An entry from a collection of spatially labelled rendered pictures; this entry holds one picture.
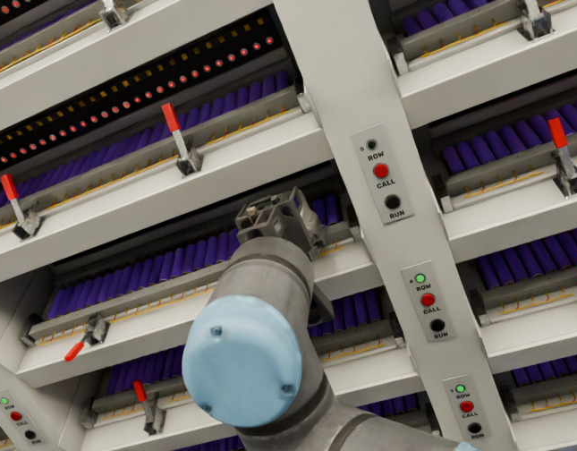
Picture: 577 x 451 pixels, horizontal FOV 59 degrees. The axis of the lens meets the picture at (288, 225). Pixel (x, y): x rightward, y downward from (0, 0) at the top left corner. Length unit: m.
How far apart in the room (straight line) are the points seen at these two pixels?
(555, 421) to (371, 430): 0.55
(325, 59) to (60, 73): 0.32
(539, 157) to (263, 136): 0.36
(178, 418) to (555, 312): 0.61
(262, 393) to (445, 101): 0.39
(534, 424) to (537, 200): 0.38
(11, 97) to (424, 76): 0.51
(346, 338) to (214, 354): 0.46
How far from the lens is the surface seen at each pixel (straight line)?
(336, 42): 0.60
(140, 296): 0.82
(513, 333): 0.79
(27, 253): 0.82
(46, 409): 0.99
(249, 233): 0.52
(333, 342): 0.82
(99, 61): 0.67
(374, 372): 0.80
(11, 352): 0.96
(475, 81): 0.62
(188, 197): 0.68
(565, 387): 0.93
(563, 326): 0.80
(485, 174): 0.72
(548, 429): 0.93
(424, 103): 0.62
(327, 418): 0.44
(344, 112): 0.61
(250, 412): 0.40
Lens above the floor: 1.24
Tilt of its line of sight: 19 degrees down
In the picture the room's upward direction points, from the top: 24 degrees counter-clockwise
